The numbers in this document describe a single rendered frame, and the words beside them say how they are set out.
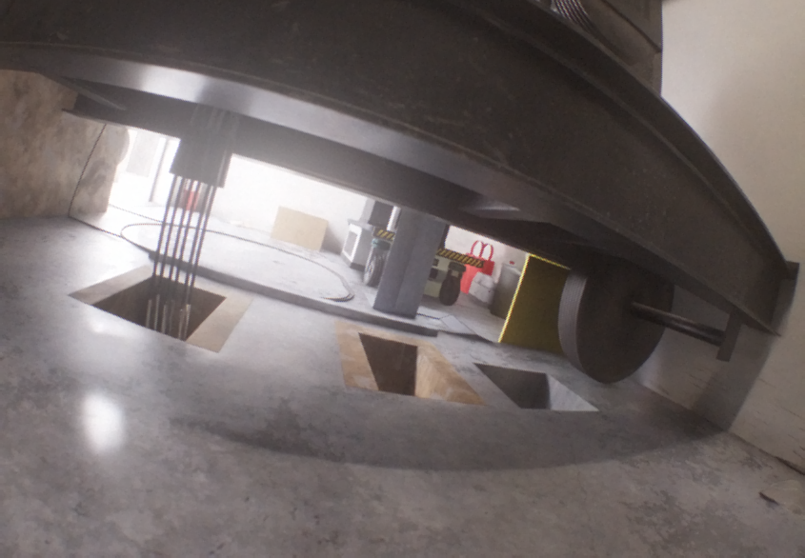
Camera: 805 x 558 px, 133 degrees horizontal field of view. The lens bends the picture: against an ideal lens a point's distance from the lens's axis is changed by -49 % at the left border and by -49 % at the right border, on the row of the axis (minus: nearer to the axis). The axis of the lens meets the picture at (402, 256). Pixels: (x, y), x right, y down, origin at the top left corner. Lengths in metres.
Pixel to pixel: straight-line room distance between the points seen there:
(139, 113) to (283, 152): 0.59
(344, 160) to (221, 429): 0.93
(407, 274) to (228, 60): 1.16
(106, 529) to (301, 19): 0.57
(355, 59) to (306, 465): 0.51
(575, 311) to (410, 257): 0.68
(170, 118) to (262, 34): 0.92
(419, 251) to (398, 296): 0.20
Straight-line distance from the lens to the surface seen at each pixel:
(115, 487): 0.42
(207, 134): 0.83
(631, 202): 0.62
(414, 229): 1.41
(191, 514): 0.40
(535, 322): 1.65
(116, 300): 0.92
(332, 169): 1.18
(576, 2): 1.14
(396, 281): 1.41
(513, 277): 2.26
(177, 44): 0.48
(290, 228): 2.76
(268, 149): 1.20
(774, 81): 2.12
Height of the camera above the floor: 0.32
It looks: 3 degrees down
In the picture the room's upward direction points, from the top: 17 degrees clockwise
